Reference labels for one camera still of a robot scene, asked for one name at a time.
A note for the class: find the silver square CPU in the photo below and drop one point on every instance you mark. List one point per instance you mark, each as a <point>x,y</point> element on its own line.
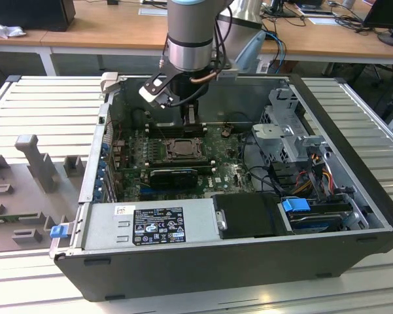
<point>184,146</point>

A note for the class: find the thin metal locking lever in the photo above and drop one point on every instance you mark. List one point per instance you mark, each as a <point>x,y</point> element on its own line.
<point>186,151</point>

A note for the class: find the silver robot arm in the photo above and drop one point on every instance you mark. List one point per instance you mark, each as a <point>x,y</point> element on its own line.
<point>189,32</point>

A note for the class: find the CPU socket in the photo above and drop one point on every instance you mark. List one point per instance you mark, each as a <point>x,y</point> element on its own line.
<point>168,156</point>

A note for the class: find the black RAM stick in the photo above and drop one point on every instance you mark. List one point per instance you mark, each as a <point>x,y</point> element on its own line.
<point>166,127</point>
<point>180,161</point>

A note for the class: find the pale blue teach pendant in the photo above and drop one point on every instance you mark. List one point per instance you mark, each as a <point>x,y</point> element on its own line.
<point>250,52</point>

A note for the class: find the black graphics card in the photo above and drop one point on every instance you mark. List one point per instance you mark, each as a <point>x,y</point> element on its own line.
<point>173,178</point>

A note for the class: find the silver metal drive cage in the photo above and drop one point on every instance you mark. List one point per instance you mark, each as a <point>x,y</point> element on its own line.
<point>271,134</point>

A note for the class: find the green motherboard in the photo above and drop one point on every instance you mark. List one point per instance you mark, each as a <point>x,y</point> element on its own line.
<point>229,176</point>

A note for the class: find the wooden desk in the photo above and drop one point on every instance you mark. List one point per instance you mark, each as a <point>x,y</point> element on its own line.
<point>101,29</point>

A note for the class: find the black plastic shroud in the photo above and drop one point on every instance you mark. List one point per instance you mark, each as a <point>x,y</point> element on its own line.
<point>248,212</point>

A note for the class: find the blue disk carrier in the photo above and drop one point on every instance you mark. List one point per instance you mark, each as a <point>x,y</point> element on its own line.
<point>294,207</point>

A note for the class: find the grey power supply unit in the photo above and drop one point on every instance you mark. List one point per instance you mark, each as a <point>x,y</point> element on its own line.
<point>101,225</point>

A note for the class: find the black box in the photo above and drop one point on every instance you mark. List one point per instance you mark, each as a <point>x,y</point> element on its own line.
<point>29,13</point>

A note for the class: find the black open PC case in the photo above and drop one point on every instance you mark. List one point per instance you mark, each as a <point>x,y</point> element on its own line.
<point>199,271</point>

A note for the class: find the hard disk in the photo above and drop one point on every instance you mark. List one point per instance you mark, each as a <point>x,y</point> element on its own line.
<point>317,225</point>

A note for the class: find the blue case latch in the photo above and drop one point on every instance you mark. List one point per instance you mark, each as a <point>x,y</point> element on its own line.
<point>59,231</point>

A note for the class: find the crumpled white paper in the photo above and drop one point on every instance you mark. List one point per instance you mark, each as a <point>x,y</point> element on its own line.
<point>6,29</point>

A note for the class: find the grey parts rack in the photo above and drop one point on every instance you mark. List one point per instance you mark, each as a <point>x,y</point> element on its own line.
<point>26,196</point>

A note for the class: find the black monitor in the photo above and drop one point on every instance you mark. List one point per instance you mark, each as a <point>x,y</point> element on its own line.
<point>386,13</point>

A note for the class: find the green RAM stick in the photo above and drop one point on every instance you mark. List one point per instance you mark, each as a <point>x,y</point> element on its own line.
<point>3,218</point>

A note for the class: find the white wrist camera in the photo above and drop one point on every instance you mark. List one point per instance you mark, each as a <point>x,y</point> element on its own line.
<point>152,93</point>

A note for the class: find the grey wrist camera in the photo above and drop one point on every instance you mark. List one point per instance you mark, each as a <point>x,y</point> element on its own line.
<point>227,74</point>

